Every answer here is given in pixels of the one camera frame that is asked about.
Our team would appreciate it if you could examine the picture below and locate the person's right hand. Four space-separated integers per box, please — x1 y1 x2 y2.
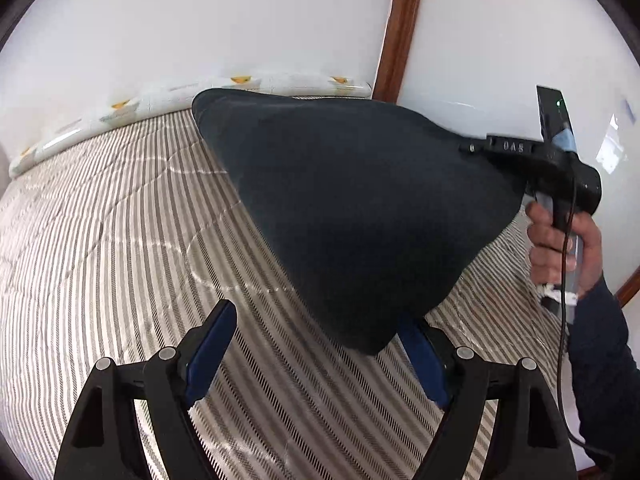
525 200 606 306

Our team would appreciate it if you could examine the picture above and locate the black cable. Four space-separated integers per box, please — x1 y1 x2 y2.
556 180 618 461

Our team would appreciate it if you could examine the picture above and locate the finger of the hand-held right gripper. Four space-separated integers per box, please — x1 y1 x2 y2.
459 134 541 160

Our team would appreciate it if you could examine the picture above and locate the brown wooden door frame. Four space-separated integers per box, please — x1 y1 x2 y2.
372 0 428 103

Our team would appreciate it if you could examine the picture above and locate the striped bed mattress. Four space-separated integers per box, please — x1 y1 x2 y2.
0 92 601 480

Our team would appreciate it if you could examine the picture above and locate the person's right forearm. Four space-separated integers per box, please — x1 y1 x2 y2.
565 277 632 471

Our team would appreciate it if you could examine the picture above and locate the dark navy garment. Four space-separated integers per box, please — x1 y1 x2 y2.
191 87 531 357

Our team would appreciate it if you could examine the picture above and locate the white plug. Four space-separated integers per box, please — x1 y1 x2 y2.
539 284 580 313

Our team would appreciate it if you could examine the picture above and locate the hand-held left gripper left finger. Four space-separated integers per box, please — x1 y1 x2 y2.
52 300 238 480

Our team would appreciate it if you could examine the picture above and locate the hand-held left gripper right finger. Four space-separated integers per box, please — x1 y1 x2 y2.
397 316 578 480

